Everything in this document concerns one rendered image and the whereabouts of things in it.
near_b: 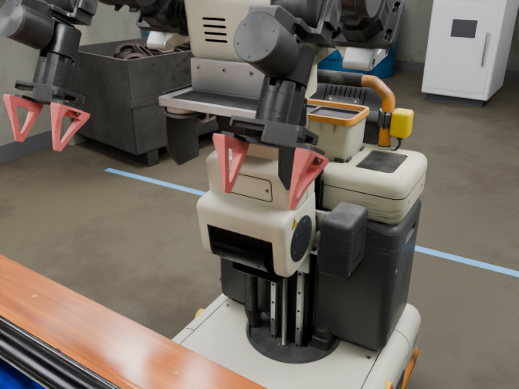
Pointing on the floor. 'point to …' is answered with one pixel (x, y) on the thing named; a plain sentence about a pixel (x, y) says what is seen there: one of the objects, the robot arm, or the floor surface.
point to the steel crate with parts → (130, 96)
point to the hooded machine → (468, 49)
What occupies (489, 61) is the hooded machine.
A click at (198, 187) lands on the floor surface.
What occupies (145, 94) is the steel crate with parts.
